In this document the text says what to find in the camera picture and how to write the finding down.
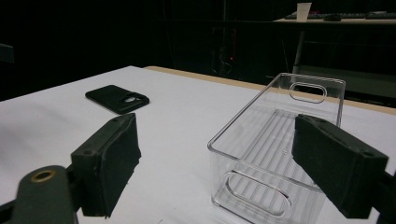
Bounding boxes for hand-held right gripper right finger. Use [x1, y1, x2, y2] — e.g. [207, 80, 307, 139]
[291, 113, 389, 219]

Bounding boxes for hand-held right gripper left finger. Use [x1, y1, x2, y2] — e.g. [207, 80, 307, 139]
[70, 112, 142, 218]

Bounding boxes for black phone case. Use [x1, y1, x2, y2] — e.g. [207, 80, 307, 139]
[84, 84, 150, 116]

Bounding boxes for clear plastic container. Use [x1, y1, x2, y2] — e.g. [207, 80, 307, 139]
[206, 72, 347, 224]

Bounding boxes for white table sheet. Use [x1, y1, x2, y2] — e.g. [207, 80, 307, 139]
[0, 64, 396, 224]

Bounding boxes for light desk with white legs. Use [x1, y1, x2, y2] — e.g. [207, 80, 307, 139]
[273, 17, 396, 76]

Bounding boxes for black computer mouse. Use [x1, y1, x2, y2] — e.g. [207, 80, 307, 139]
[322, 13, 343, 22]

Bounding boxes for black keyboard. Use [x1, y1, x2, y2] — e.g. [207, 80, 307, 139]
[284, 12, 366, 21]
[364, 11, 396, 21]

